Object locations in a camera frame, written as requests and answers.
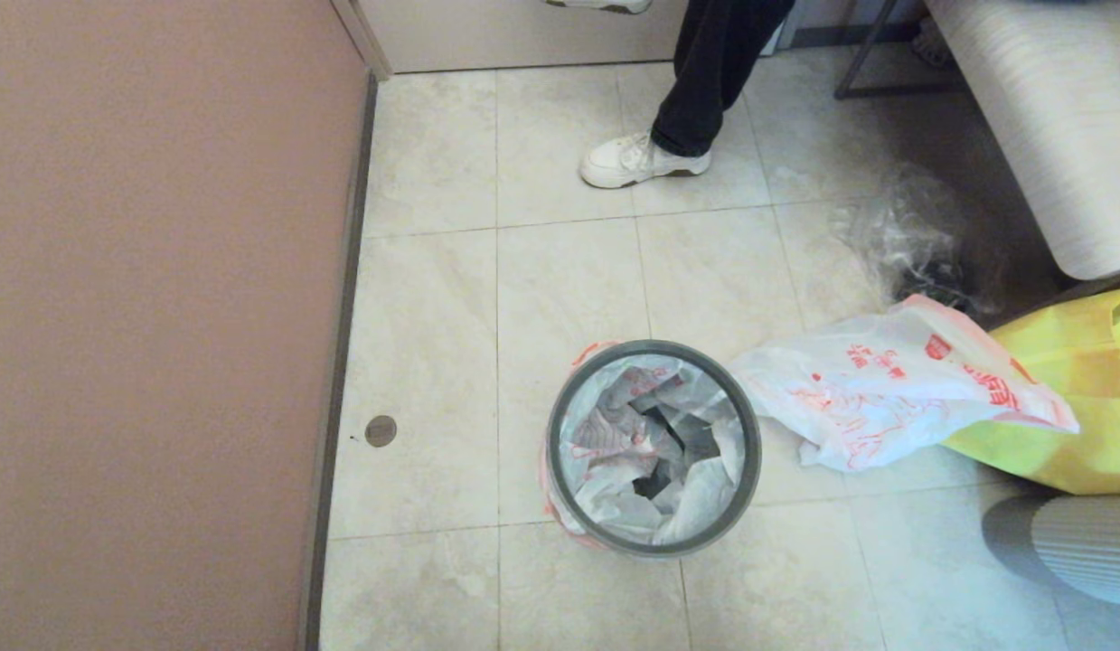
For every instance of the white red-print plastic bag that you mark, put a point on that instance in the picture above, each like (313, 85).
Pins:
(614, 452)

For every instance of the black round trash bin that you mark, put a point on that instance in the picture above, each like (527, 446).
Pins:
(695, 434)

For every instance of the white liner bag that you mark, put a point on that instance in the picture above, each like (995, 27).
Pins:
(885, 398)

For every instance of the grey metal furniture leg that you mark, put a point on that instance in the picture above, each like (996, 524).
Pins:
(862, 50)

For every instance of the round striped grey stool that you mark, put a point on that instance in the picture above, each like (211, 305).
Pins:
(1084, 551)

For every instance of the beige striped sofa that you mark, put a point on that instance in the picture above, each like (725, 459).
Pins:
(1048, 117)

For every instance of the clear plastic bag with rubbish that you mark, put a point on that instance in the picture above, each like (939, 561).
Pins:
(921, 244)

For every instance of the round metal floor drain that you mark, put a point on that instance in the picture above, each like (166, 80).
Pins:
(381, 430)

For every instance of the yellow plastic bag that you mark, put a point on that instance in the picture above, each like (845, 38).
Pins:
(1084, 434)

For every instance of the white sneaker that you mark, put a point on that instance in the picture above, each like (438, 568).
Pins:
(632, 163)
(605, 4)

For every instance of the person's leg dark trousers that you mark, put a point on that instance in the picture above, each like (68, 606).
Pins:
(713, 72)

